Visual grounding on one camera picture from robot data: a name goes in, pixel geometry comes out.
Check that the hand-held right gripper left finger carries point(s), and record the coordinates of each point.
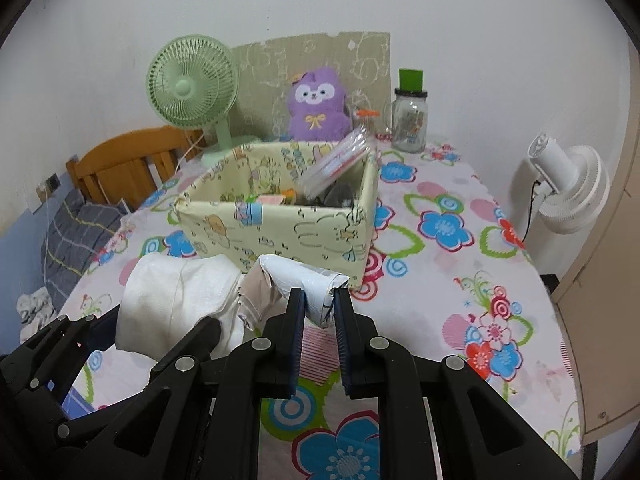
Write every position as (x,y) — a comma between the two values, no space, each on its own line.
(295,340)

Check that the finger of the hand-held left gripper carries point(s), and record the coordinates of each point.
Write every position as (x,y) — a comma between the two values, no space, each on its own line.
(202,337)
(106,335)

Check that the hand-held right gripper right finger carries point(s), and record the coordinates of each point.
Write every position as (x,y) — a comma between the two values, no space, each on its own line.
(342,345)

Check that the white cloth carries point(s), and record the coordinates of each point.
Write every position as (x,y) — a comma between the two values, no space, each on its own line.
(170,295)

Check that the white plastic bag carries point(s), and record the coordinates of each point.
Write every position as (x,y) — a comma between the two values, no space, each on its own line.
(300,275)

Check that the yellow printed fabric storage box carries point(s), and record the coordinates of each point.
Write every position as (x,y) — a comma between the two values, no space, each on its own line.
(300,240)

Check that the pink soft packet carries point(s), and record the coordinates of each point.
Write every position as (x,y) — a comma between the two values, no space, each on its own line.
(272,200)

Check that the dark cloth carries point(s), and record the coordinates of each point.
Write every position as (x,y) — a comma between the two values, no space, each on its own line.
(340,196)

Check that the clear plastic packet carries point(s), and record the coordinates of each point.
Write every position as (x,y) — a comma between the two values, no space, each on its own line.
(335,165)

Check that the white crumpled clothes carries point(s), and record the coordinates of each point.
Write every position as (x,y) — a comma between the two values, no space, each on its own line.
(35,310)

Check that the grey plaid pillow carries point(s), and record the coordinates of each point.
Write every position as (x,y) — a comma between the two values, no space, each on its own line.
(70,240)

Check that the floral tablecloth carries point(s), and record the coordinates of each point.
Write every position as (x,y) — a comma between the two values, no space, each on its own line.
(440,280)

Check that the wooden headboard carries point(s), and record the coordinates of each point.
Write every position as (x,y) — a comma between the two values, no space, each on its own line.
(125,160)

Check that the purple plush toy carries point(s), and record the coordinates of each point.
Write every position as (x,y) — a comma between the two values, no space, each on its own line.
(317,110)

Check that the clear container orange clip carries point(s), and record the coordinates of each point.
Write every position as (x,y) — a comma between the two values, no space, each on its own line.
(367,112)

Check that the glass jar green lid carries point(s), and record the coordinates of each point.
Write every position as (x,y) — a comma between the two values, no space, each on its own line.
(410,120)

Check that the green desk fan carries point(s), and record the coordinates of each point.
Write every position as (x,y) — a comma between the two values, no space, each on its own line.
(182,87)

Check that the beige printed board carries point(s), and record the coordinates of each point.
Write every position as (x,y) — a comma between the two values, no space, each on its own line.
(265,75)

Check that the white circulating fan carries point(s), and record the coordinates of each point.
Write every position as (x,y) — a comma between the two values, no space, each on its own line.
(575,185)

